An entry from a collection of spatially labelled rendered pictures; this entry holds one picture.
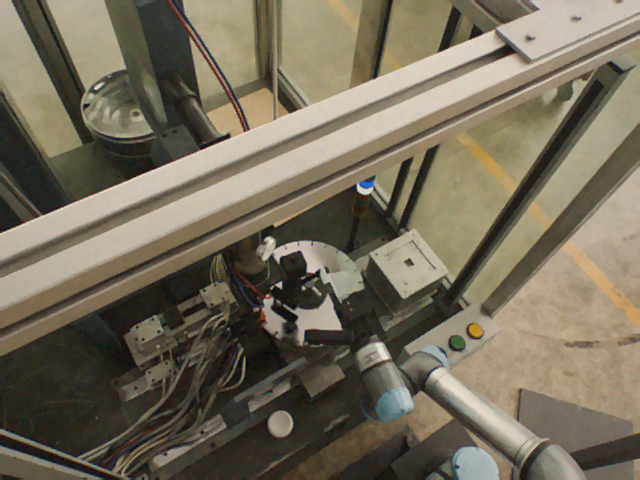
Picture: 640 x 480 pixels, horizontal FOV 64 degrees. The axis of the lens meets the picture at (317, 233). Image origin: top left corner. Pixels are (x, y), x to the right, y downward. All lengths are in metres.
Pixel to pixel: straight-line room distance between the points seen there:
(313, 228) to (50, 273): 1.55
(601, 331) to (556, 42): 2.51
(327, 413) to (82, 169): 1.24
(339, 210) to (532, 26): 1.47
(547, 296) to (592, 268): 0.33
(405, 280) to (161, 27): 0.99
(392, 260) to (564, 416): 1.30
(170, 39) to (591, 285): 2.45
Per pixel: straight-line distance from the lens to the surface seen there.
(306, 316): 1.45
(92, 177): 2.05
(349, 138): 0.33
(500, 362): 2.60
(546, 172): 1.16
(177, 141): 1.03
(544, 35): 0.45
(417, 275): 1.61
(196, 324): 1.58
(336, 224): 1.83
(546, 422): 2.58
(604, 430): 2.70
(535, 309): 2.77
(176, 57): 1.08
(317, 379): 1.53
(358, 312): 1.13
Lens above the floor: 2.29
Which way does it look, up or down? 59 degrees down
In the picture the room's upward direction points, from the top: 7 degrees clockwise
